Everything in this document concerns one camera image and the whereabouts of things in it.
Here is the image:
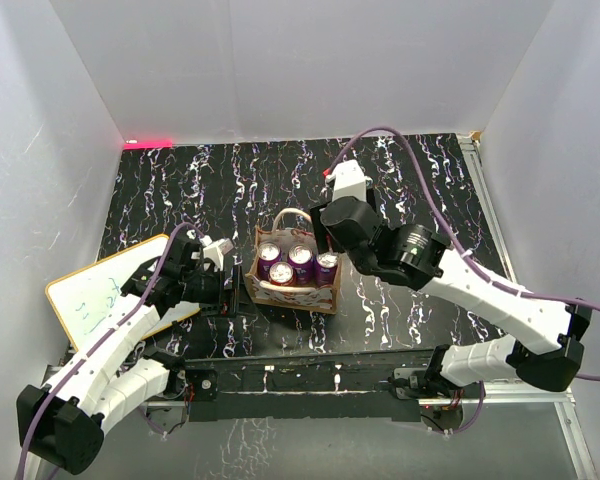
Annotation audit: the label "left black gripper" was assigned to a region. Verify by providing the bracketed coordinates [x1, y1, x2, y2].
[180, 264, 258, 318]

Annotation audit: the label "burlap canvas tote bag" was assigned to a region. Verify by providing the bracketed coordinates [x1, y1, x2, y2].
[245, 208, 343, 314]

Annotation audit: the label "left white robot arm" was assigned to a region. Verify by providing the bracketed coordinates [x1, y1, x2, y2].
[16, 230, 242, 478]

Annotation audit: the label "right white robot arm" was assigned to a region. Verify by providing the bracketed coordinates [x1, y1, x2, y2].
[310, 191, 591, 397]

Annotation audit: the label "purple Fanta can left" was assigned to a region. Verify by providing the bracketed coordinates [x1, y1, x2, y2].
[257, 241, 282, 280]

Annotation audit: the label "purple fanta can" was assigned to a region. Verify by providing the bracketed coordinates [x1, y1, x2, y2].
[314, 252, 339, 287]
[257, 241, 282, 280]
[287, 244, 314, 286]

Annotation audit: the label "purple Fanta can right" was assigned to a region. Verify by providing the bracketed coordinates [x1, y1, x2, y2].
[314, 252, 339, 287]

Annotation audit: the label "purple Fanta can middle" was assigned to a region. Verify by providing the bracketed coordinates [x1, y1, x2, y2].
[287, 244, 314, 286]

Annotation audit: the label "yellow-framed whiteboard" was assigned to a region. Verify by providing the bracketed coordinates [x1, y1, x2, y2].
[44, 233, 203, 351]

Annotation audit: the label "pink tape strip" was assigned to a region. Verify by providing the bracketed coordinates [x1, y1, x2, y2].
[123, 139, 173, 150]

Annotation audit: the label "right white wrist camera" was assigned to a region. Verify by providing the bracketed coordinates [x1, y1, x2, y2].
[323, 160, 369, 202]

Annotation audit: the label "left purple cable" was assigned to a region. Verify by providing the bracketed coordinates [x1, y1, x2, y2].
[16, 222, 211, 480]

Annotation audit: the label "purple cable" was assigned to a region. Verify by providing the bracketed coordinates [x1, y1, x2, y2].
[16, 222, 211, 480]
[329, 127, 600, 434]

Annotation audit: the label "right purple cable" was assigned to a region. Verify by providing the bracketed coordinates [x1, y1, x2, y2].
[329, 127, 600, 434]

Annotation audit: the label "aluminium frame rail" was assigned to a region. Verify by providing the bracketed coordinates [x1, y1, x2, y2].
[457, 131, 600, 480]

